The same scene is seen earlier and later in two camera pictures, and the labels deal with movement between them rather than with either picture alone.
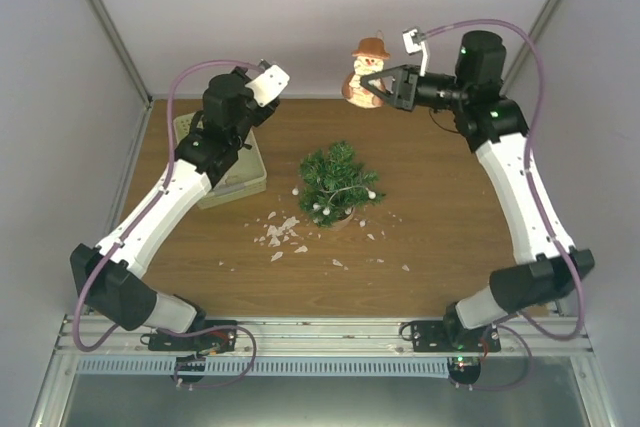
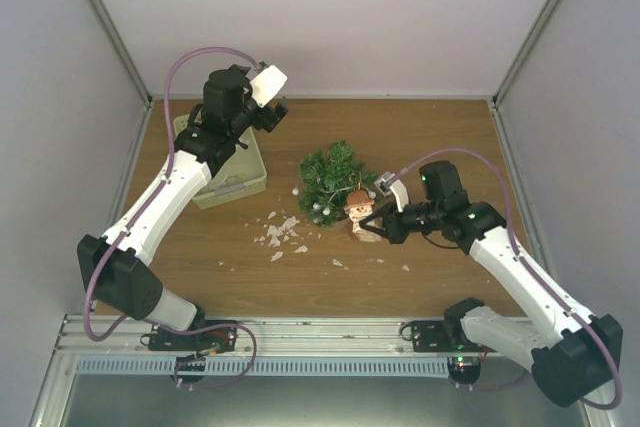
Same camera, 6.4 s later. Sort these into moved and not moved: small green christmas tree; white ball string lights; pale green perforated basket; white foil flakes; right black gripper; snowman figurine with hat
Moved: snowman figurine with hat; right black gripper
Not moved: pale green perforated basket; small green christmas tree; white ball string lights; white foil flakes
